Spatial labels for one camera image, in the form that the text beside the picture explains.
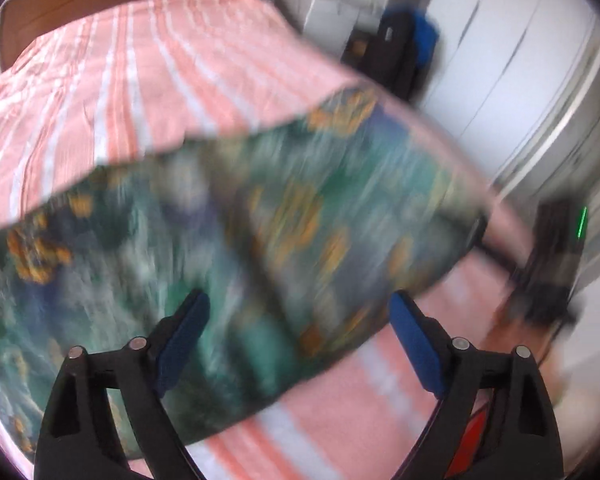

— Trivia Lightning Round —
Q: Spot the blue jacket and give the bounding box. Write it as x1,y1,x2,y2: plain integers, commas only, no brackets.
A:
409,10,441,63

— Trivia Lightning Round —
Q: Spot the pink striped bed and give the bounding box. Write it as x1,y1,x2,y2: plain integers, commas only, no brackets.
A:
0,0,546,480

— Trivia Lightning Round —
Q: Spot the white desk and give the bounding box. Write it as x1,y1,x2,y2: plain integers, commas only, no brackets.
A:
275,0,381,56

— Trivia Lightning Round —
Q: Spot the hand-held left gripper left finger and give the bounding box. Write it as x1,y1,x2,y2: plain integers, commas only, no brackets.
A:
32,289,212,480

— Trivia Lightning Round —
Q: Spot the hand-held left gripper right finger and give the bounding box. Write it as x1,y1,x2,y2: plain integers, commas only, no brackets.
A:
389,291,566,480

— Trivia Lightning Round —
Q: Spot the white wardrobe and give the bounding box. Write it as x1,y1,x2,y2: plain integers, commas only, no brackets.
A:
385,0,600,291

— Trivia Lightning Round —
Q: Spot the green printed padded jacket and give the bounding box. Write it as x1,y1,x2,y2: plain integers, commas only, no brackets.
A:
0,85,488,466

